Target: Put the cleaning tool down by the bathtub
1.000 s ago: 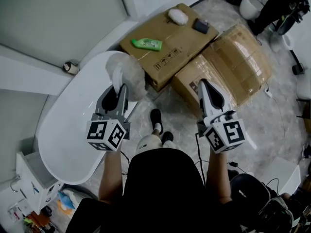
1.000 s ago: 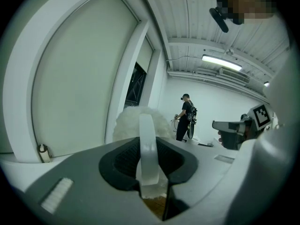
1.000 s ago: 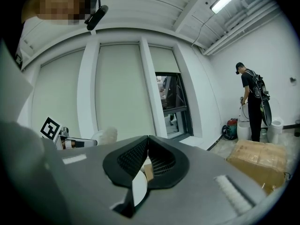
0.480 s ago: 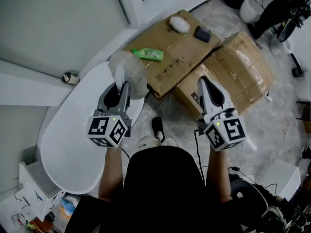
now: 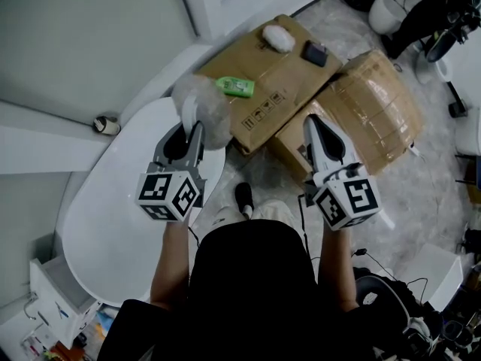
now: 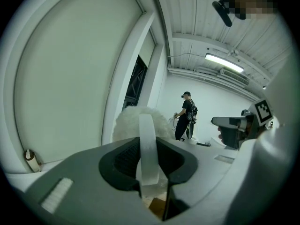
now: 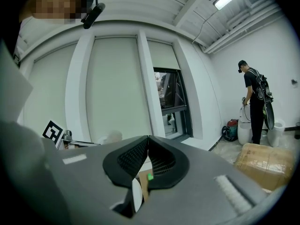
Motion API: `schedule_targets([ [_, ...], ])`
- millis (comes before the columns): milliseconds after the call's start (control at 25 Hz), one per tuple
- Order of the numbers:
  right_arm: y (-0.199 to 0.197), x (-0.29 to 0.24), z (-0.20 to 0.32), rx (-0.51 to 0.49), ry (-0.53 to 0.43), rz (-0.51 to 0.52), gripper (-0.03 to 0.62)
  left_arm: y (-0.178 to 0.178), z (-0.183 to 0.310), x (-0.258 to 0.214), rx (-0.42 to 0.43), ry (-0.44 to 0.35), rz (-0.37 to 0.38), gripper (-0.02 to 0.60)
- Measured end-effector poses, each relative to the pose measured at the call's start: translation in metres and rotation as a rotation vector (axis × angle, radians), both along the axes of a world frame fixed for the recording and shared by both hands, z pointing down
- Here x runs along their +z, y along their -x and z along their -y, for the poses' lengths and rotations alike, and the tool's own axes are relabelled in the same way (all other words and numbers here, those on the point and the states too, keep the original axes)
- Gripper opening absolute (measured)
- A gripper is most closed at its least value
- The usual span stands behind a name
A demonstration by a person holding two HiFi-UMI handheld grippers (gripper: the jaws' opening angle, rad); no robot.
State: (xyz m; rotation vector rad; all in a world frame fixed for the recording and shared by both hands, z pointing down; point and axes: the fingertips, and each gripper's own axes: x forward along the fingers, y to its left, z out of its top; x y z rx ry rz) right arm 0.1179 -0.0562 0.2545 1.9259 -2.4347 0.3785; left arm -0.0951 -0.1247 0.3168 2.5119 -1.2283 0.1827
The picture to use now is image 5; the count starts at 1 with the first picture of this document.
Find white bath sponge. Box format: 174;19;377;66
171;74;234;151
262;24;297;54

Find person's black t-shirt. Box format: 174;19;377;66
96;219;414;361

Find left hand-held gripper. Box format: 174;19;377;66
135;120;208;223

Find white bathtub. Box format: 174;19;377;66
62;96;228;308

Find black round seat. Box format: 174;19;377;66
354;275;412;335

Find white cabinet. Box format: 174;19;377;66
29;235;101;347

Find person's left forearm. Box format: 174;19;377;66
150;218;193;312

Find tape-wrapped cardboard box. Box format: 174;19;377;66
314;49;425;177

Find black cable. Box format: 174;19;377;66
297;193;313;256

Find person's right forearm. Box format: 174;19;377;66
317;226;360;312

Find white box stool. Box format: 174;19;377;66
394;242;465;314

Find green plastic bottle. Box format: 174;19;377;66
215;76;256;99

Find black wallet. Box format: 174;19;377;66
302;40;329;68

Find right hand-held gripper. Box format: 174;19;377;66
302;115;383;232

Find black floor stand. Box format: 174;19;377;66
446;80;469;120

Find black charger with cable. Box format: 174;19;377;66
352;247;430;305

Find chrome faucet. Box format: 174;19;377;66
23;293;41;321

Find large flat cardboard box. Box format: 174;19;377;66
195;13;344;157

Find white toilet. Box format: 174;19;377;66
368;0;428;35

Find person's beige shorts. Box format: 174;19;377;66
210;199;298;237

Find blue and orange toy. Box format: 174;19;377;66
95;308;114;338

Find person's right shoe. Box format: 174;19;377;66
234;181;256;218

